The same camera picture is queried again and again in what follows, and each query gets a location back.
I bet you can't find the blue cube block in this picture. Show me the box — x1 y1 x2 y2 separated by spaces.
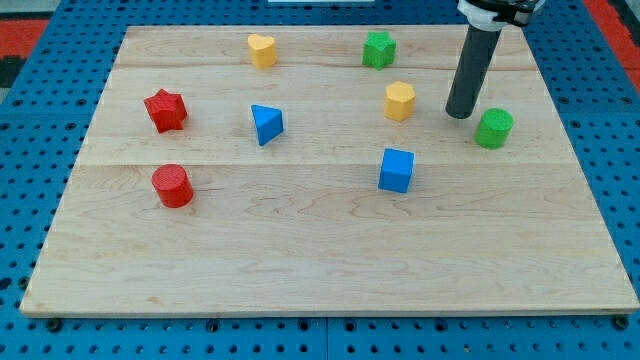
378 148 415 193

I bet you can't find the light wooden board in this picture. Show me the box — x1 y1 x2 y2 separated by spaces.
21 25 639 319

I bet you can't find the green star block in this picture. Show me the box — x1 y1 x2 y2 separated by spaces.
361 31 396 70

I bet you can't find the green cylinder block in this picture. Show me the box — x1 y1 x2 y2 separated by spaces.
474 108 515 150

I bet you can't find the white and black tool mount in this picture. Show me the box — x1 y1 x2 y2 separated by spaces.
457 0 545 31

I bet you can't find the yellow hexagon block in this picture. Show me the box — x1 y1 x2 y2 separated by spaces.
383 81 416 121

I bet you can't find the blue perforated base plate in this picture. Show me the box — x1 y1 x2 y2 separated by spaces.
1 1 639 359

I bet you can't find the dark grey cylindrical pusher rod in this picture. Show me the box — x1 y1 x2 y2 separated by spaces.
445 25 501 119

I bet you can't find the yellow heart block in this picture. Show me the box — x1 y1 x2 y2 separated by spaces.
247 34 278 69

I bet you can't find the red star block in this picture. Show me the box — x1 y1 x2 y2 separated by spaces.
144 89 188 133

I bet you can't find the blue triangle block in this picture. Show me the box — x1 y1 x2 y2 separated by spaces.
251 104 284 146

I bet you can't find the red cylinder block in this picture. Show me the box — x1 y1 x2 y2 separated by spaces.
151 164 194 208

